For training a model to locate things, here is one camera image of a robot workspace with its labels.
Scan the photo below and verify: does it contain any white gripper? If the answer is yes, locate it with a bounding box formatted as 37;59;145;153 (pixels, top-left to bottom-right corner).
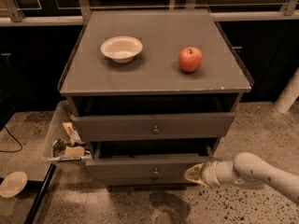
185;161;233;187

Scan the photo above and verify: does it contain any grey drawer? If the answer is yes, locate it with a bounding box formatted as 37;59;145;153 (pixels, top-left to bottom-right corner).
73;112;235;142
85;140;219;180
101;177;192;186

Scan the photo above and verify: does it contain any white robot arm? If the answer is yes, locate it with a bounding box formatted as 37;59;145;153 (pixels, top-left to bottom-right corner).
184;152;299;204

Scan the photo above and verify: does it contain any grey top drawer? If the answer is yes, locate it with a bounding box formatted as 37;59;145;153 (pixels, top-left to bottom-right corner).
73;112;235;142

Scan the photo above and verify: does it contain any grey bottom drawer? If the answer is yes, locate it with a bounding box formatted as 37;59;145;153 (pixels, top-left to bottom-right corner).
101;177;192;186

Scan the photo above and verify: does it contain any grey drawer cabinet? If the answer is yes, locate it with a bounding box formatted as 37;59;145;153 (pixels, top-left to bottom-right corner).
57;8;254;161

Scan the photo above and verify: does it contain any red apple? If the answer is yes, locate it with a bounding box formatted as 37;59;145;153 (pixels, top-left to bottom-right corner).
178;47;203;73

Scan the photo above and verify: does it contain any yellow sponge in bin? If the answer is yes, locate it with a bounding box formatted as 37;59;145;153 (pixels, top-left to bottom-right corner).
64;147;85;156

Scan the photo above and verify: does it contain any clear plastic bin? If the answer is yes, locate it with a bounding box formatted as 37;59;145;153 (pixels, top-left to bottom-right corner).
42;101;92;172

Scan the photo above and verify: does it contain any white bowl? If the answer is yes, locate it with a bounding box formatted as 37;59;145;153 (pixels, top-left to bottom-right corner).
100;36;143;63

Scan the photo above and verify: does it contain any white plate on floor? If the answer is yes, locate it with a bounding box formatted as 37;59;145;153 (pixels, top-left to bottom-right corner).
0;171;28;198

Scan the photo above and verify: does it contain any metal railing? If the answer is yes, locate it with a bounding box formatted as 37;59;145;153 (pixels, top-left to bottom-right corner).
1;0;299;26

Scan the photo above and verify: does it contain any white post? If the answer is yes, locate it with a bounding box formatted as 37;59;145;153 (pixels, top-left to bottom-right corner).
274;68;299;114

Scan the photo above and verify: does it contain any black cable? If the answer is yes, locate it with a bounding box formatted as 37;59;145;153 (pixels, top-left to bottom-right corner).
0;125;23;154

